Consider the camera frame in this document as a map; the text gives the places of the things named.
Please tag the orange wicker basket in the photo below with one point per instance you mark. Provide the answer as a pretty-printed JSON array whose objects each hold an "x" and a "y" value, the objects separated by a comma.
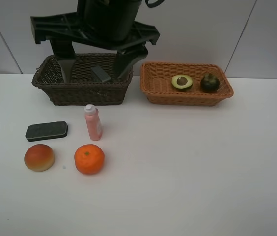
[{"x": 155, "y": 83}]

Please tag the dark brown wicker basket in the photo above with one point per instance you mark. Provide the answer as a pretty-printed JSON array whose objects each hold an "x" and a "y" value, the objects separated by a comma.
[{"x": 82, "y": 89}]

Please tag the round bread bun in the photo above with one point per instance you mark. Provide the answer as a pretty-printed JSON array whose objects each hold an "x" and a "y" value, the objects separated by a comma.
[{"x": 39, "y": 157}]

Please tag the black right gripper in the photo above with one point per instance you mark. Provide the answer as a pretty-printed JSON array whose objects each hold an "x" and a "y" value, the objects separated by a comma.
[{"x": 106, "y": 24}]

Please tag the black whiteboard eraser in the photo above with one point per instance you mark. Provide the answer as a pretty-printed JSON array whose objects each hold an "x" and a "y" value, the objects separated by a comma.
[{"x": 46, "y": 131}]

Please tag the half avocado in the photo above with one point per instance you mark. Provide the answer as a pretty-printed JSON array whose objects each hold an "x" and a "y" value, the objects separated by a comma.
[{"x": 182, "y": 82}]

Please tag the dark square bottle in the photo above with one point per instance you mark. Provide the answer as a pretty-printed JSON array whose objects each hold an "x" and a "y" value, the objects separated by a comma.
[{"x": 99, "y": 75}]

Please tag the orange mandarin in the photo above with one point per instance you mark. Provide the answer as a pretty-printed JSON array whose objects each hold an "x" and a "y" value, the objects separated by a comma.
[{"x": 89, "y": 159}]

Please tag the pink squeeze bottle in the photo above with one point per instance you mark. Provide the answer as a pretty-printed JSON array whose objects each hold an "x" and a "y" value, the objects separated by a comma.
[{"x": 93, "y": 123}]

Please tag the dark mangosteen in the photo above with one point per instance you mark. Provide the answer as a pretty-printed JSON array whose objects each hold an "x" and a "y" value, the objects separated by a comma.
[{"x": 209, "y": 83}]

